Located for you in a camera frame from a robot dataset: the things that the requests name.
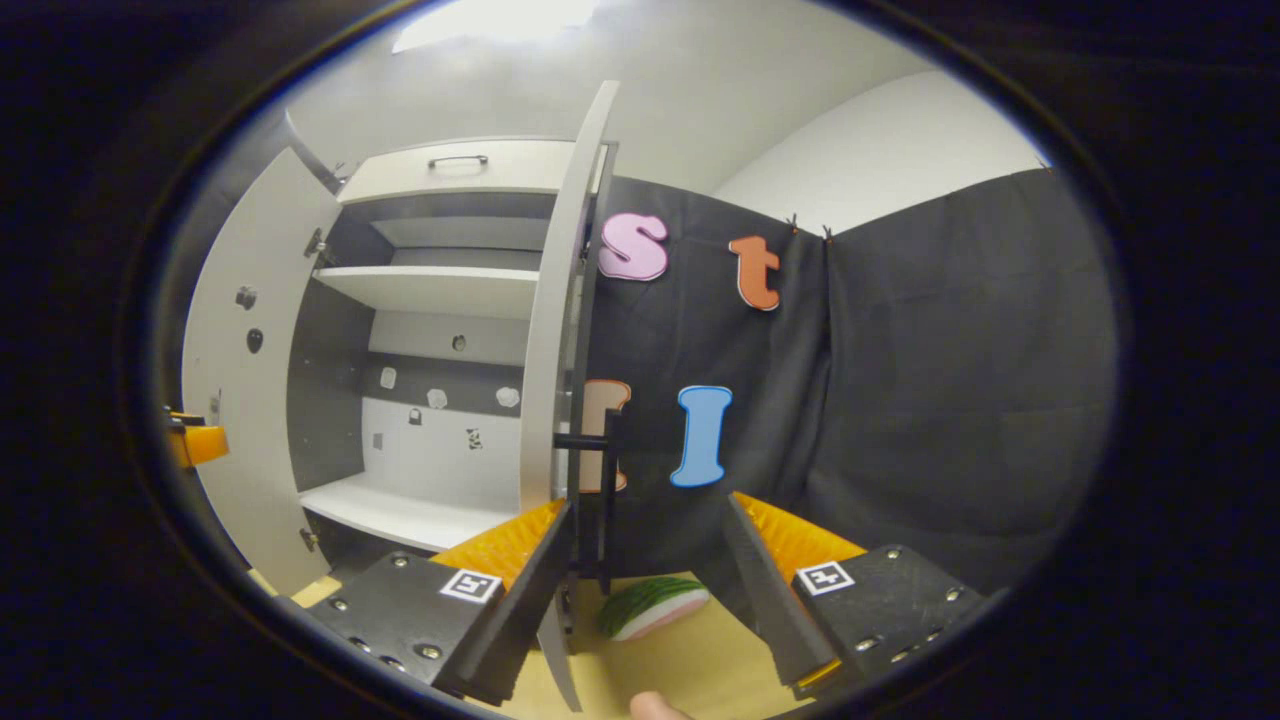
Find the white cabinet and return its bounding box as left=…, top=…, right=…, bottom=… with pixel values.
left=285, top=137, right=616, bottom=581

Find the ceiling light panel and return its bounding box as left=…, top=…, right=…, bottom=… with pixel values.
left=392, top=0, right=601, bottom=53

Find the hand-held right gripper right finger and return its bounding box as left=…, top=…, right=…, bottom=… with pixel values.
left=722, top=492, right=991, bottom=701

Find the black backdrop cloth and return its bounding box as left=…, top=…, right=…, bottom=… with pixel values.
left=580, top=165, right=1119, bottom=601

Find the white cabinet drawer front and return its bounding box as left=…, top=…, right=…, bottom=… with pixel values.
left=338, top=140, right=606, bottom=204

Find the white cabinet door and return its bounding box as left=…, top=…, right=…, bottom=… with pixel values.
left=182, top=148, right=346, bottom=598
left=518, top=80, right=626, bottom=713

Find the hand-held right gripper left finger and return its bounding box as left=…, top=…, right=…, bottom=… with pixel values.
left=305, top=499, right=574, bottom=704

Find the watermelon slice toy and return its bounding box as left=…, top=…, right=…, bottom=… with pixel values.
left=598, top=576, right=711, bottom=642

